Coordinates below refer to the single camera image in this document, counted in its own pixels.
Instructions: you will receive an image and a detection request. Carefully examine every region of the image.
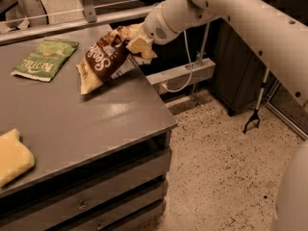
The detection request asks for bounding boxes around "green Kettle chip bag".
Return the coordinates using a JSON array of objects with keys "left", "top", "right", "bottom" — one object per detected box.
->
[{"left": 11, "top": 39, "right": 79, "bottom": 82}]

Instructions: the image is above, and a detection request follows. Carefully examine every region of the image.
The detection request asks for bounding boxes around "grey metal rail frame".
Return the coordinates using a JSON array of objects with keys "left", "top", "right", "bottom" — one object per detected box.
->
[{"left": 0, "top": 0, "right": 213, "bottom": 46}]

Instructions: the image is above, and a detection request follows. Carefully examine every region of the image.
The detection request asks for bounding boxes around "yellow sponge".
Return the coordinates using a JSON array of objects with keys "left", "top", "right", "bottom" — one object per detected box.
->
[{"left": 0, "top": 129, "right": 35, "bottom": 187}]

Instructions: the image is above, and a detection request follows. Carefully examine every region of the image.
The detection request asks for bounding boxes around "black-tipped reacher grabber tool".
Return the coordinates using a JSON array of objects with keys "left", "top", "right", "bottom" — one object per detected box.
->
[{"left": 243, "top": 68, "right": 270, "bottom": 134}]

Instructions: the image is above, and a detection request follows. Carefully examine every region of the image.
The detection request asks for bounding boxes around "dark grey cabinet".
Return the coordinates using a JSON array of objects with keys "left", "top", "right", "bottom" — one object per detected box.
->
[{"left": 210, "top": 19, "right": 266, "bottom": 116}]

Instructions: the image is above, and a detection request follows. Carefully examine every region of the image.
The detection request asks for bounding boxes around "grey drawer unit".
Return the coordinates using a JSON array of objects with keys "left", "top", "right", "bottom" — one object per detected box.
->
[{"left": 0, "top": 130, "right": 173, "bottom": 231}]

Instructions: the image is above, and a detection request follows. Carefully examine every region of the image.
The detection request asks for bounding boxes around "brown sea salt chip bag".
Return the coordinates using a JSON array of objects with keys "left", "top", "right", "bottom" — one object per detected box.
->
[{"left": 77, "top": 25, "right": 154, "bottom": 94}]

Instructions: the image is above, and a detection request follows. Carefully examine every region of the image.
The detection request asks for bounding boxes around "grey metal bracket beam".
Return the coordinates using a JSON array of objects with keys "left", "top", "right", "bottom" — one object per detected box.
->
[{"left": 146, "top": 58, "right": 216, "bottom": 86}]

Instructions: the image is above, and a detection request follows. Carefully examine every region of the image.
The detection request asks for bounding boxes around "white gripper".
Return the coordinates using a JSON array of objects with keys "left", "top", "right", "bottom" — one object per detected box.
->
[{"left": 126, "top": 4, "right": 179, "bottom": 60}]

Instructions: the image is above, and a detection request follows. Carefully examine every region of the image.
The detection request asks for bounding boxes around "white cable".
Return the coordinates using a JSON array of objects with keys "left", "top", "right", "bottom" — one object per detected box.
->
[{"left": 160, "top": 29, "right": 194, "bottom": 93}]

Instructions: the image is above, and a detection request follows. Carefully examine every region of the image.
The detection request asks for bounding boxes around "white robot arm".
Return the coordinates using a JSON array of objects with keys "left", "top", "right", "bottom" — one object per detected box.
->
[{"left": 128, "top": 0, "right": 308, "bottom": 231}]

